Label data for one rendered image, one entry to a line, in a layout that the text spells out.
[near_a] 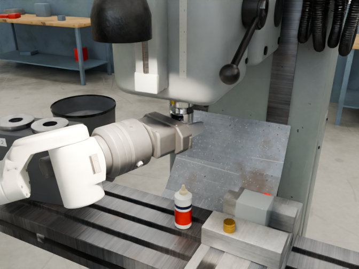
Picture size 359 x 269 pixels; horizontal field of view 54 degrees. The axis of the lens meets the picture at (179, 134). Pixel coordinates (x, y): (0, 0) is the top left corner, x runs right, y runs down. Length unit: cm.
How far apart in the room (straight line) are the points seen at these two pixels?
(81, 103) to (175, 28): 245
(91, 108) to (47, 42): 408
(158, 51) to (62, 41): 618
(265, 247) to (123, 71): 39
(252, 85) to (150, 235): 49
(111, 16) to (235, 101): 69
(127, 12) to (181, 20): 15
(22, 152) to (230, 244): 39
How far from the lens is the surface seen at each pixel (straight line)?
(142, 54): 55
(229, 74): 51
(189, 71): 56
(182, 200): 81
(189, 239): 85
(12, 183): 57
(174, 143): 64
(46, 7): 640
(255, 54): 72
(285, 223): 76
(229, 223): 67
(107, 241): 84
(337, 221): 267
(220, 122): 107
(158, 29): 54
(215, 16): 54
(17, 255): 240
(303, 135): 104
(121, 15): 41
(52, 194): 97
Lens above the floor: 151
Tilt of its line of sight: 24 degrees down
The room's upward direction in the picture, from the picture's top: straight up
